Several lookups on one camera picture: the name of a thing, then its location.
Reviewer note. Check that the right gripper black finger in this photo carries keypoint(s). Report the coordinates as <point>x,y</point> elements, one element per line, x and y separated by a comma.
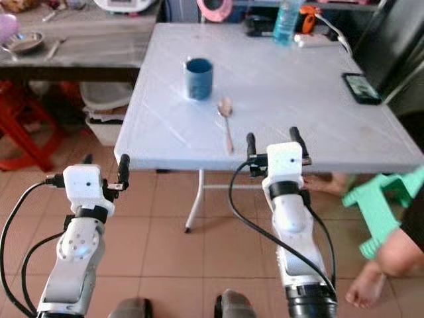
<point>251,146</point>
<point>298,140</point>

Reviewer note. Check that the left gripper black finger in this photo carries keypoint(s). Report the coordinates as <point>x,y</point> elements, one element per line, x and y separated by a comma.
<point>87,159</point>
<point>124,169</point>

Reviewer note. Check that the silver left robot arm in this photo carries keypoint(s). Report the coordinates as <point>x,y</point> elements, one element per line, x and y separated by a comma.
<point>73,262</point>

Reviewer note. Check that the white plastic box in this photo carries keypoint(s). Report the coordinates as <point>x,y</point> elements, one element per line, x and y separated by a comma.
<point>106,130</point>

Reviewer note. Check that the person's bare foot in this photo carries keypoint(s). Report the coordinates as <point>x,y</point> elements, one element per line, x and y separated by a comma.
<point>324,183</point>

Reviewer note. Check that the red plastic stool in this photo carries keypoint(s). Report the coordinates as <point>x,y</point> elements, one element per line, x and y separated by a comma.
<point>26,132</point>

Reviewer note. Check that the white plastic basin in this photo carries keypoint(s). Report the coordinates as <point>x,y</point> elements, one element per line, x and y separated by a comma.
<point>106,95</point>

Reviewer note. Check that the blue cup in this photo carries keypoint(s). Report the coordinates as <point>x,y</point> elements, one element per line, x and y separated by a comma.
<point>199,83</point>

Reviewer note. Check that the black smartphone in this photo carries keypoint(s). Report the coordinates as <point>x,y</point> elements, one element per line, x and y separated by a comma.
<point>362,89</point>

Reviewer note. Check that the white power strip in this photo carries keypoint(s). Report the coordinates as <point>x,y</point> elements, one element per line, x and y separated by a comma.
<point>317,41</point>

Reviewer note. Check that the green plastic stool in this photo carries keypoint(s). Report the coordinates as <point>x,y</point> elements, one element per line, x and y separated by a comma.
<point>374,212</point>

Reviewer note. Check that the grey stone counter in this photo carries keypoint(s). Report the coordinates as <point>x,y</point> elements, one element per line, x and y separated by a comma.
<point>99,46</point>

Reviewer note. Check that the small metal spoon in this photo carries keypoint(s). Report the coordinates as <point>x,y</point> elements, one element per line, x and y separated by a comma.
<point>56,48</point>
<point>52,14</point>

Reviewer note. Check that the clear blue water bottle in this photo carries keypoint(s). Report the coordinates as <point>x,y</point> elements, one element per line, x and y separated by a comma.
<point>288,23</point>

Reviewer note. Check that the black box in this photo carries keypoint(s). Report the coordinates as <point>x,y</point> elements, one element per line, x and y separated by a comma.
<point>260,26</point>

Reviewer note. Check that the orange and black tool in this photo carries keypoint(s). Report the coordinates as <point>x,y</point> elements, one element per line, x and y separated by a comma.
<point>308,20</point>

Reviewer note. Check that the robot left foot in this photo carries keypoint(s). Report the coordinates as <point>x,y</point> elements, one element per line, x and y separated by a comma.
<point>131,309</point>

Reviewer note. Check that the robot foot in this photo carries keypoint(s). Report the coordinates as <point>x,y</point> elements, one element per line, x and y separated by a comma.
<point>240,305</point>
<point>131,309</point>

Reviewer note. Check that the metal dish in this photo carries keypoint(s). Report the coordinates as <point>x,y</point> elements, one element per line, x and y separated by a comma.
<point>24,42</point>

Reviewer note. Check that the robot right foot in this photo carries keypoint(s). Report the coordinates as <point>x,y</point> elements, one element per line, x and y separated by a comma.
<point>240,305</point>

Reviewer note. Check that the person's black shorts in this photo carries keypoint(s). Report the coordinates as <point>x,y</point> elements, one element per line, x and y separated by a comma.
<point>415,218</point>

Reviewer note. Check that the pink round appliance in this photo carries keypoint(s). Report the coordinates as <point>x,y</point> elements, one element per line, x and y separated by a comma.
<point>215,9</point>

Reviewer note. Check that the purple bowl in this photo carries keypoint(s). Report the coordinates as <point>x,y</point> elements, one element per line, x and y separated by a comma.
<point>8,26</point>

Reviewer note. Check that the person's bare leg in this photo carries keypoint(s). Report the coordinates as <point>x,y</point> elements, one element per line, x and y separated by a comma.
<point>397,255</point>

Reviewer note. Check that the white rice cooker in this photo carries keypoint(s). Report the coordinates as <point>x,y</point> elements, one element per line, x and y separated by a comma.
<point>126,4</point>

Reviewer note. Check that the brown food item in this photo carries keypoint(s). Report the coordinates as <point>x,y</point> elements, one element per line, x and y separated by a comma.
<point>20,4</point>

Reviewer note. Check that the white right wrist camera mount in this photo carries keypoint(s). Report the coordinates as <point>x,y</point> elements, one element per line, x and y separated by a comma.
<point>285,162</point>

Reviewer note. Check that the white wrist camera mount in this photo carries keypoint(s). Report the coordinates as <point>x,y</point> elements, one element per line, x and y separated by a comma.
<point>285,162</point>
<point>83,185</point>

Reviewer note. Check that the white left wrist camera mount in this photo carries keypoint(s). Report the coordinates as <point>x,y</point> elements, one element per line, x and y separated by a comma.
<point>83,185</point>

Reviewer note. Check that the white metal table leg frame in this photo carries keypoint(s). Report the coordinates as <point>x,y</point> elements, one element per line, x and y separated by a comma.
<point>193,205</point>

